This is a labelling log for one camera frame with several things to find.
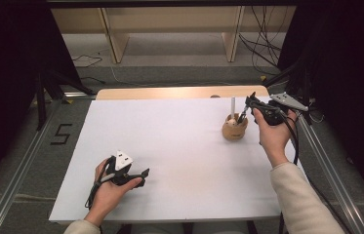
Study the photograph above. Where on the black pen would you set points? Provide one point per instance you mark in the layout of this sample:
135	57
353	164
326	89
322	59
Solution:
242	116

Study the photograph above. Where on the brown table grommet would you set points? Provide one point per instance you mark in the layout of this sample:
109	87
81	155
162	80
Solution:
215	96

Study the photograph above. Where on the person's right hand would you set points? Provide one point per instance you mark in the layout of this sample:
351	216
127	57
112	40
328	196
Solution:
275	139

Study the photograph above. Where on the light wooden shelf unit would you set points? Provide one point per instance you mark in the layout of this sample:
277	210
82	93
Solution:
169	22

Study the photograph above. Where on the round wooden pen holder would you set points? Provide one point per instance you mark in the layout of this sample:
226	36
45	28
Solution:
233	132

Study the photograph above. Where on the person's left hand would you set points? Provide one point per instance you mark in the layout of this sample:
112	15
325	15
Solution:
108	198

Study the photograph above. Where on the black curtain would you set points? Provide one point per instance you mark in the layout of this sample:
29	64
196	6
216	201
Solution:
7	81
348	81

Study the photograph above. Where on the white foam board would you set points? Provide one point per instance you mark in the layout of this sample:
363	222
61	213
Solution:
169	156

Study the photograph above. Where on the black metal stand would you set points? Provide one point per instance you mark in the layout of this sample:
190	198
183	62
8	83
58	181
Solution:
44	97
303	78

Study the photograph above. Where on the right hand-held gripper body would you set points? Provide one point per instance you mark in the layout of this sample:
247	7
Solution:
275	113

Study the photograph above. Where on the aluminium floor rail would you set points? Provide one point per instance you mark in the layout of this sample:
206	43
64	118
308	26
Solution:
17	182
339	185

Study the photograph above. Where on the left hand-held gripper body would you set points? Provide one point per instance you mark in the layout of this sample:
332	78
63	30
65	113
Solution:
121	169

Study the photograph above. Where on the long white pen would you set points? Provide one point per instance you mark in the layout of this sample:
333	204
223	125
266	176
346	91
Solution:
233	107

